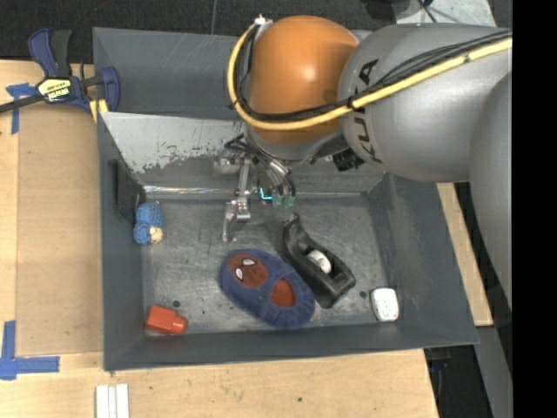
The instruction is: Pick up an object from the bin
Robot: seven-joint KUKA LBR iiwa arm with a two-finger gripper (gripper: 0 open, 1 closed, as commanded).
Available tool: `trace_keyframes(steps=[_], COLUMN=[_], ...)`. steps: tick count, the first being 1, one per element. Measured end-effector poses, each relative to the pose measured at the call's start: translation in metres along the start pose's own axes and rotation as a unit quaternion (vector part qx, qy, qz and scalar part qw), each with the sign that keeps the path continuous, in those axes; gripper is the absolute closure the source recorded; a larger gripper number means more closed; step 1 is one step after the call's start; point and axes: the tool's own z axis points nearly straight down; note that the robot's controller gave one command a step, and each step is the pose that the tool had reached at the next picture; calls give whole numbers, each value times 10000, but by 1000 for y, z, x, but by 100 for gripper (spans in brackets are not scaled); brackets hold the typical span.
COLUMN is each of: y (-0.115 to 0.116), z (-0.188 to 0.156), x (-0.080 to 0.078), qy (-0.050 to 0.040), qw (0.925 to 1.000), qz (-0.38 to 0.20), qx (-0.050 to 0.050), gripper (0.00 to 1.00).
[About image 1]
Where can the blue knitted toy doll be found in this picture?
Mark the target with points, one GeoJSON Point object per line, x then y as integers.
{"type": "Point", "coordinates": [148, 222]}

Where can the white speckled block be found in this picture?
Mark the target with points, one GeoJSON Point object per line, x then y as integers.
{"type": "Point", "coordinates": [385, 304]}

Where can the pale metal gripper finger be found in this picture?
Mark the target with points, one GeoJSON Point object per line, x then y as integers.
{"type": "Point", "coordinates": [227, 225]}
{"type": "Point", "coordinates": [244, 211]}

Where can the black flat block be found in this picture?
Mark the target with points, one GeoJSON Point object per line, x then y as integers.
{"type": "Point", "coordinates": [126, 194]}

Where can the blue slipper with red face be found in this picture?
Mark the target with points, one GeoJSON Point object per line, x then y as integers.
{"type": "Point", "coordinates": [265, 290]}

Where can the red plastic toy brick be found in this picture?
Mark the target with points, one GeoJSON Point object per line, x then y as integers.
{"type": "Point", "coordinates": [163, 319]}

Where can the grey metal bin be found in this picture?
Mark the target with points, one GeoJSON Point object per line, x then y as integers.
{"type": "Point", "coordinates": [196, 277]}

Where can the black tape dispenser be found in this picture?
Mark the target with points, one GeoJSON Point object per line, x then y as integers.
{"type": "Point", "coordinates": [324, 283]}

